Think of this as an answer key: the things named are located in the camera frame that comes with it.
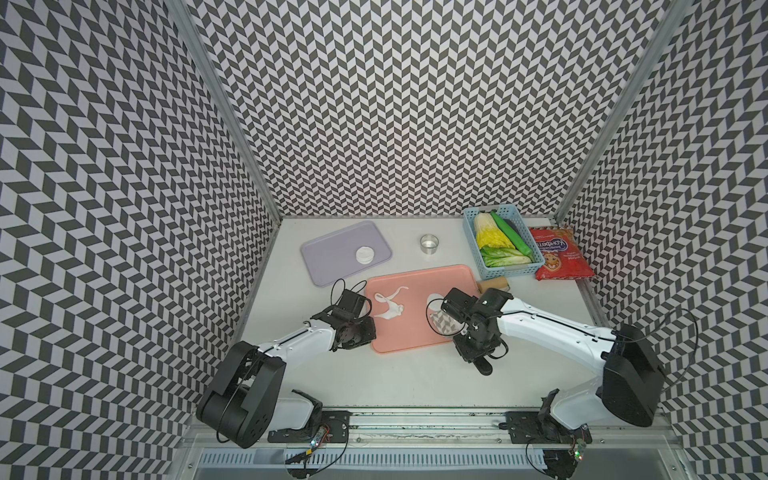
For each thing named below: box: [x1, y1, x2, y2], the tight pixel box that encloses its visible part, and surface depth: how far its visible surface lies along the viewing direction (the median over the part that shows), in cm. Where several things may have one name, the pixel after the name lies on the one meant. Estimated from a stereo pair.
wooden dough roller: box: [478, 276, 509, 294], surface depth 99 cm
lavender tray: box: [300, 220, 393, 287], surface depth 110 cm
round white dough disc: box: [355, 246, 375, 265], surface depth 107 cm
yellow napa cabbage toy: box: [474, 212, 516, 249], surface depth 104 cm
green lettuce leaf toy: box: [480, 246, 532, 267], surface depth 101 cm
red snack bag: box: [530, 227, 595, 281], surface depth 102 cm
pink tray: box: [368, 264, 480, 353], surface depth 100 cm
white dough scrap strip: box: [374, 286, 409, 320], surface depth 95 cm
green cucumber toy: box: [490, 211, 534, 256], surface depth 107 cm
